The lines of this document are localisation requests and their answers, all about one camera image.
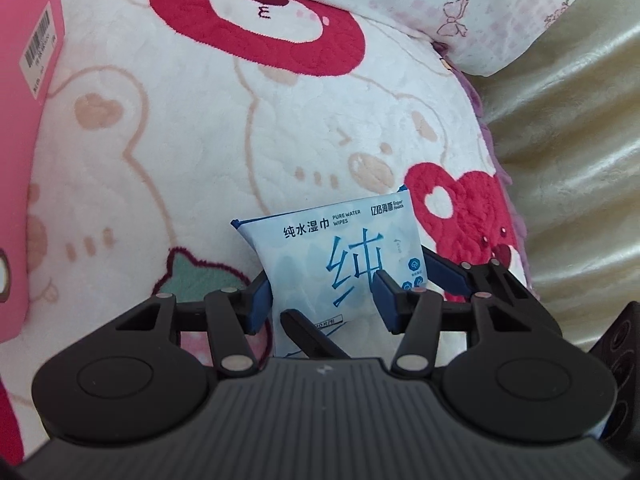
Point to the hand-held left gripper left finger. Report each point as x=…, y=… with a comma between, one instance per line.
x=260, y=305

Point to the beige sofa cover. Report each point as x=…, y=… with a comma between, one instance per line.
x=575, y=160

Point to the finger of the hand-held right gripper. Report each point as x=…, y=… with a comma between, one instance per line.
x=445, y=272
x=310, y=337

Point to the pink checked pillow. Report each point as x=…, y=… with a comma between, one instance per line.
x=500, y=20

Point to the blue wet wipes pack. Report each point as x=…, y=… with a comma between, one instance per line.
x=310, y=250

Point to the pink cardboard box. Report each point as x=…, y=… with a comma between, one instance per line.
x=20, y=160

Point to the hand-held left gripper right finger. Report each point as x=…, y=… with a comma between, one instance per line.
x=387, y=305

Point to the bear print blanket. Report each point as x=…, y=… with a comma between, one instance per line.
x=200, y=135

